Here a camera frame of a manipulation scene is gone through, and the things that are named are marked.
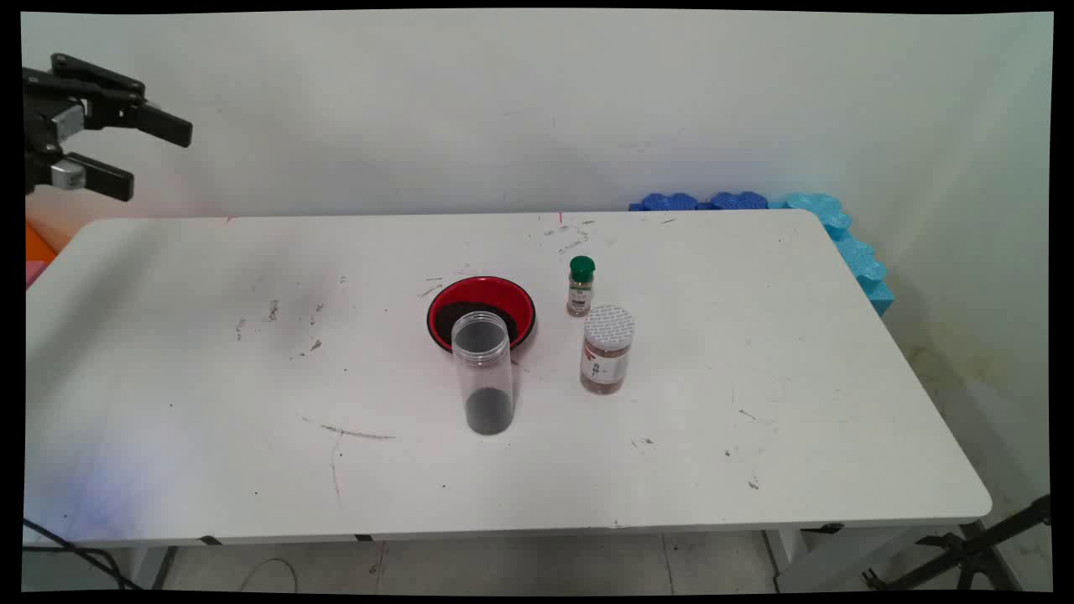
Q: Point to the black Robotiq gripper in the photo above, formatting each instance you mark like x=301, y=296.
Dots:
x=38, y=126

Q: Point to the clear plastic jar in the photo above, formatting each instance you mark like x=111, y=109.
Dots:
x=487, y=386

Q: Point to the orange box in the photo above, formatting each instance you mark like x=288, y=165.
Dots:
x=38, y=243

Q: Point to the red bowl with black seeds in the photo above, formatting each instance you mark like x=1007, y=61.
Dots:
x=487, y=289

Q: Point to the white table leg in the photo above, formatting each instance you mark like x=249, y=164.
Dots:
x=151, y=566
x=839, y=558

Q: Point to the small green-capped spice bottle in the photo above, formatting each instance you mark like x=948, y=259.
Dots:
x=581, y=289

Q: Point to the white-lidded spice jar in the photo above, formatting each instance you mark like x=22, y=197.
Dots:
x=606, y=352

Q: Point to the dark blue foam mat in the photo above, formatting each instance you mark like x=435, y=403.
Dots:
x=738, y=200
x=667, y=202

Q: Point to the light blue foam mat stack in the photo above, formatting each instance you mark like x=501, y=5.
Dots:
x=856, y=256

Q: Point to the black tripod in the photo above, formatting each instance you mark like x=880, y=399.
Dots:
x=973, y=549

